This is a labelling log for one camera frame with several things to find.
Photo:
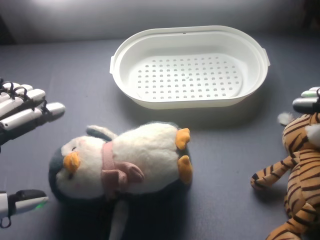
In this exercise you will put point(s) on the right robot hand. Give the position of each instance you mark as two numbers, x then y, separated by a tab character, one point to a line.
306	105

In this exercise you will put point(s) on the plush tiger toy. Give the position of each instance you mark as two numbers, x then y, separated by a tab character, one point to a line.
302	170

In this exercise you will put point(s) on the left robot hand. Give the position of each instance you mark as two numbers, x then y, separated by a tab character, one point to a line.
22	112

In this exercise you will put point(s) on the grey table cloth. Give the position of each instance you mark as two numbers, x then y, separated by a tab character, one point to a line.
75	75

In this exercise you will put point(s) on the white perforated plastic basket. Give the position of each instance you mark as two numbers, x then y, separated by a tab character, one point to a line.
190	77

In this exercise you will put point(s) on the plush penguin toy pink scarf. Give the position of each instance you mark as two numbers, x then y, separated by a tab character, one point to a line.
140	155

